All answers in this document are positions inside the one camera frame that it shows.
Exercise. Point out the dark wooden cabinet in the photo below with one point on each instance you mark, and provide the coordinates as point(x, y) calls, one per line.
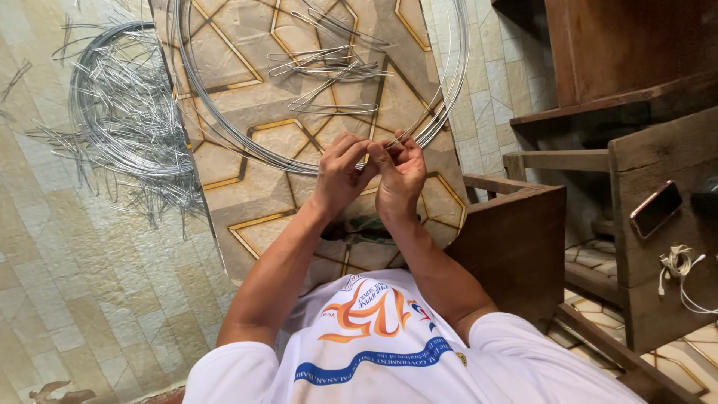
point(617, 50)

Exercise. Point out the table with hexagon patterned cover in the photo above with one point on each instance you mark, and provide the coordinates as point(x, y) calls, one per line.
point(258, 207)

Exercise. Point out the person's right hand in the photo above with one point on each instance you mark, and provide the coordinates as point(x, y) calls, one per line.
point(401, 185)

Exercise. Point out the white printed t-shirt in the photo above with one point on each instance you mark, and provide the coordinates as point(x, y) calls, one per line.
point(392, 359)

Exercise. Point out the brown wooden armchair frame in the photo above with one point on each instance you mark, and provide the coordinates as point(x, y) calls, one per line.
point(516, 247)

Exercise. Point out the person's left hand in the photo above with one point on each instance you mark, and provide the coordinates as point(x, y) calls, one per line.
point(339, 179)

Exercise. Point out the smartphone with pink case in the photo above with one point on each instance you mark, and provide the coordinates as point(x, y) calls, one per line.
point(656, 208)

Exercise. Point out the rough wooden bench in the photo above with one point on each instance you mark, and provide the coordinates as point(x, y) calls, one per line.
point(645, 280)

